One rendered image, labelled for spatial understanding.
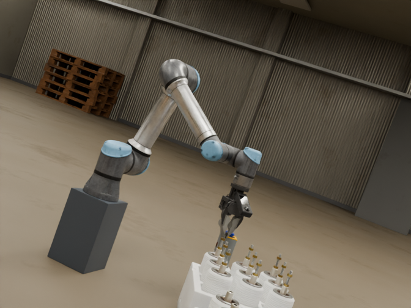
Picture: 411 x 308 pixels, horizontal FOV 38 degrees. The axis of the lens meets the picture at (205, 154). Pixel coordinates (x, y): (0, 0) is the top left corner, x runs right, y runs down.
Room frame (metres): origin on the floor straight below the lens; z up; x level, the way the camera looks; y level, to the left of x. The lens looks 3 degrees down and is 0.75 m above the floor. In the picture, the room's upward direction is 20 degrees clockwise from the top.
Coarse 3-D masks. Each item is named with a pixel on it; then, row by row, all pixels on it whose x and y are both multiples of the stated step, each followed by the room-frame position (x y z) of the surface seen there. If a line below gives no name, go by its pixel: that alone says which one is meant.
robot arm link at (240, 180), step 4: (236, 176) 2.35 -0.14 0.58; (240, 176) 2.33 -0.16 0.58; (244, 176) 2.40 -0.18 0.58; (236, 180) 2.34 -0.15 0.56; (240, 180) 2.33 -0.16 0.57; (244, 180) 2.33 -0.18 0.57; (248, 180) 2.33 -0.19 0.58; (252, 180) 2.35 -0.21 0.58; (236, 184) 2.34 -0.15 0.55; (240, 184) 2.33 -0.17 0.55; (244, 184) 2.33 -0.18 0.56; (248, 184) 2.34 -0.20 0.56; (248, 188) 2.36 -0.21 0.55
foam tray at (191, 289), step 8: (192, 264) 2.39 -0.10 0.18; (192, 272) 2.28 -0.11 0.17; (192, 280) 2.19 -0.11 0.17; (200, 280) 2.18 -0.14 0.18; (184, 288) 2.34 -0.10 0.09; (192, 288) 2.11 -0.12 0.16; (200, 288) 2.08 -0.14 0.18; (184, 296) 2.25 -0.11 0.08; (192, 296) 2.04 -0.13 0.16; (200, 296) 2.04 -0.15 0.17; (208, 296) 2.04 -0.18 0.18; (184, 304) 2.17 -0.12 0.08; (192, 304) 2.03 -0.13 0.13; (200, 304) 2.04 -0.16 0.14; (208, 304) 2.04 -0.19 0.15; (240, 304) 2.07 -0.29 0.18
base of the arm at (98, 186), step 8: (96, 176) 2.41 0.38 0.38; (104, 176) 2.40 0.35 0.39; (88, 184) 2.44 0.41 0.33; (96, 184) 2.40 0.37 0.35; (104, 184) 2.40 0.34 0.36; (112, 184) 2.41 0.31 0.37; (88, 192) 2.40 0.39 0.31; (96, 192) 2.38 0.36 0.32; (104, 192) 2.40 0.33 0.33; (112, 192) 2.41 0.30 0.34; (112, 200) 2.41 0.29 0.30
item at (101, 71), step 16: (48, 64) 12.82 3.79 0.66; (64, 64) 13.15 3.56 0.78; (80, 64) 12.56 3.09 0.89; (96, 64) 12.46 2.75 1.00; (48, 80) 12.81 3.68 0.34; (80, 80) 12.98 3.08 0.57; (96, 80) 12.42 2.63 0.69; (112, 80) 12.81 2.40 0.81; (48, 96) 12.79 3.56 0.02; (64, 96) 12.58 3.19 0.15; (80, 96) 13.01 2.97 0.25; (96, 96) 12.45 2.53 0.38; (112, 96) 13.01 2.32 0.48; (96, 112) 12.75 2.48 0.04
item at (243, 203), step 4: (236, 192) 2.34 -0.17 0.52; (240, 192) 2.34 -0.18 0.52; (236, 196) 2.33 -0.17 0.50; (240, 196) 2.32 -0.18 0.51; (244, 196) 2.33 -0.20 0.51; (236, 200) 2.32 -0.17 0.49; (240, 200) 2.30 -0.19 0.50; (244, 200) 2.31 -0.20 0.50; (240, 204) 2.28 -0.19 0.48; (244, 204) 2.29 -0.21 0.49; (248, 204) 2.30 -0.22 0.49; (240, 208) 2.27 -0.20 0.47; (244, 208) 2.27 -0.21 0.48; (248, 208) 2.27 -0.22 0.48; (240, 212) 2.26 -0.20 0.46; (244, 212) 2.25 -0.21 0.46; (248, 212) 2.26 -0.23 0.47; (252, 212) 2.27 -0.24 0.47; (248, 216) 2.27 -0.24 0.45
